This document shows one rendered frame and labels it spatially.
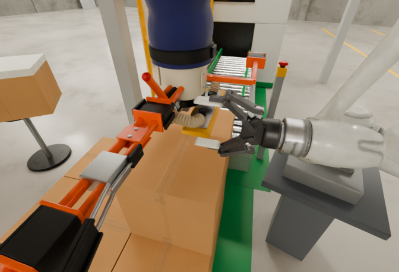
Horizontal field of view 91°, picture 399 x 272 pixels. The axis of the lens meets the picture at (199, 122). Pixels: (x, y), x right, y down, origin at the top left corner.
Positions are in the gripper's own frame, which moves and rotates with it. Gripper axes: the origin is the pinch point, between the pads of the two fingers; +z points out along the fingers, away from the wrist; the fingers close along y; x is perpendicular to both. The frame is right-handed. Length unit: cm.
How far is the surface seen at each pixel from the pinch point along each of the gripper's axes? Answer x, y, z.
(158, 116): -3.3, -2.4, 10.1
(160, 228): -5, 55, 16
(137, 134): -10.3, -1.3, 12.4
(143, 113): -3.2, -2.6, 14.2
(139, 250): -11, 69, 26
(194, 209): -5.1, 33.9, 0.4
